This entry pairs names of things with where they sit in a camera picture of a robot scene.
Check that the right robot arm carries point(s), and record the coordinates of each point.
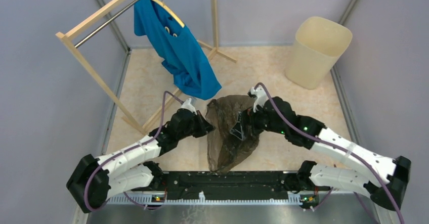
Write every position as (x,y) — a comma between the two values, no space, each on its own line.
(382,179)

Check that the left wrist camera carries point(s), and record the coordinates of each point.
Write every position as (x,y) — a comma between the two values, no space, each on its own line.
(189,104)

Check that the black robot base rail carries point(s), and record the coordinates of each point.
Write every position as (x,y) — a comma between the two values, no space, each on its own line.
(234,185)

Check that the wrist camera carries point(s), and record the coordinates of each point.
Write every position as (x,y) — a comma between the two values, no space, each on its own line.
(259,95)
(189,104)

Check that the wooden clothes hanger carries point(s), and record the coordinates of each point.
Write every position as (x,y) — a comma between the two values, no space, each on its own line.
(170,12)

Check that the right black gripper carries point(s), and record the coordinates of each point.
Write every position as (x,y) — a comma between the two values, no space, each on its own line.
(248,119)

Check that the blue t-shirt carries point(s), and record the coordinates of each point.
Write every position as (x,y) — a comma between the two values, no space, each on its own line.
(182,55)

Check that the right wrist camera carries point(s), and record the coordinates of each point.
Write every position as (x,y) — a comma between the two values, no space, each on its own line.
(259,95)

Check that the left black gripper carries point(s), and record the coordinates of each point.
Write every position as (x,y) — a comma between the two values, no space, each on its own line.
(204,127)

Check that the cream plastic trash bin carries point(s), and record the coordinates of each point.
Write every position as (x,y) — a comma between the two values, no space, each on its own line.
(318,45)

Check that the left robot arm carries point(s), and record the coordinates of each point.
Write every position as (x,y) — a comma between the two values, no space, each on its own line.
(96,179)

